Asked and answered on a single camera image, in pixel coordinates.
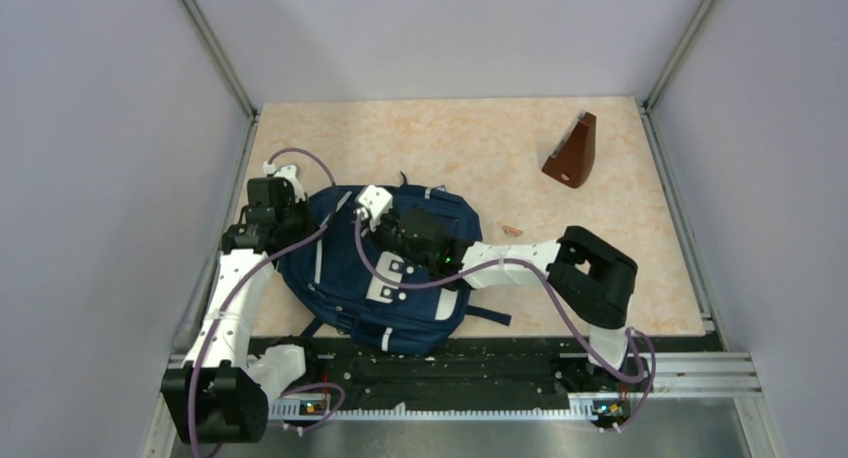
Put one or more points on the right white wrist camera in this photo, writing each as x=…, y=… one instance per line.
x=372, y=203

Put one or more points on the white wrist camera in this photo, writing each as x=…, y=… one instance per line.
x=290, y=173
x=372, y=203

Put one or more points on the navy blue student backpack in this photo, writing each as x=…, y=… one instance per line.
x=355, y=291

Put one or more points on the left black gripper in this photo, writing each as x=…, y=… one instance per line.
x=312, y=224

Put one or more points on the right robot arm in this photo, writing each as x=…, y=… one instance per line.
x=589, y=281

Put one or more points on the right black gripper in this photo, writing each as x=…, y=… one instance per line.
x=384, y=220

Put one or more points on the brown wooden metronome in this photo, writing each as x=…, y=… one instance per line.
x=572, y=161

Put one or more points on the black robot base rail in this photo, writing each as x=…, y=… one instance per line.
x=473, y=376

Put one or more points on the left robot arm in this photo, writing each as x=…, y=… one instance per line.
x=218, y=394

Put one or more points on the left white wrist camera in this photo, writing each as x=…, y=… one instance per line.
x=290, y=173

